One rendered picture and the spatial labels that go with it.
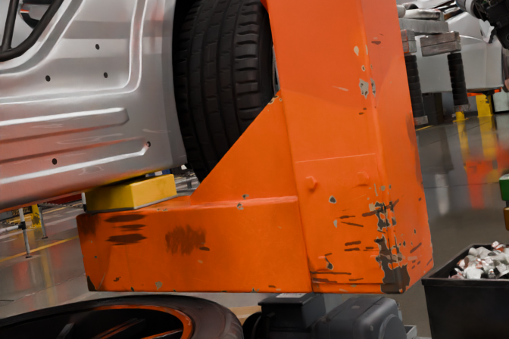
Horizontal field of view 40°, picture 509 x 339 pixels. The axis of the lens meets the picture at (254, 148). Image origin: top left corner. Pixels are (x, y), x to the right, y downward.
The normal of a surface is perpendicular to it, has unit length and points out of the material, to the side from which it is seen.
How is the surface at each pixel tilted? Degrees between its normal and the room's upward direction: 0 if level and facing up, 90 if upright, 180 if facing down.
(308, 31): 90
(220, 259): 90
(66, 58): 90
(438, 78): 106
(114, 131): 90
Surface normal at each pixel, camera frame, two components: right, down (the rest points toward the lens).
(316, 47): -0.53, 0.13
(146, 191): 0.84, -0.11
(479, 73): 0.33, 0.18
